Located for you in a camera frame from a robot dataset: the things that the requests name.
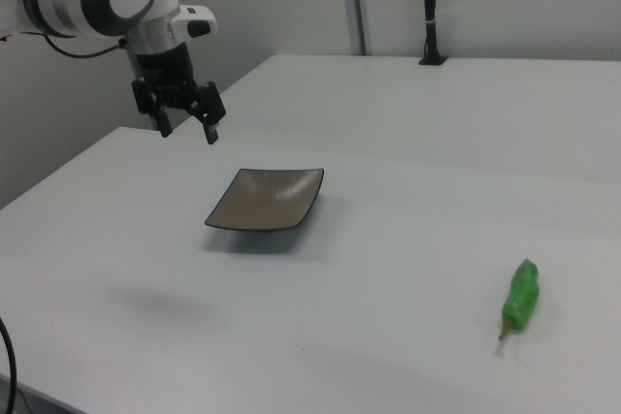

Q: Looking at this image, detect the black pole with white band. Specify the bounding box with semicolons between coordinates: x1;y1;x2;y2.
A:
418;0;449;67

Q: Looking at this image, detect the black cable at table edge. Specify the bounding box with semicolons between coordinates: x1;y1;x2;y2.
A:
0;315;21;414

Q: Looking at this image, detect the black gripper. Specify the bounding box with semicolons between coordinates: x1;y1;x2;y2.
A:
126;41;228;145

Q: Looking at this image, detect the green chili pepper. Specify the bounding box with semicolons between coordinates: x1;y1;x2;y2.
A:
497;258;541;341

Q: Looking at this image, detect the black cable on robot arm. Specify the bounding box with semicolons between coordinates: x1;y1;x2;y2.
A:
44;34;128;58

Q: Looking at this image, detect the square brown ceramic plate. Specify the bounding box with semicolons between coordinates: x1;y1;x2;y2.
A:
204;167;325;231

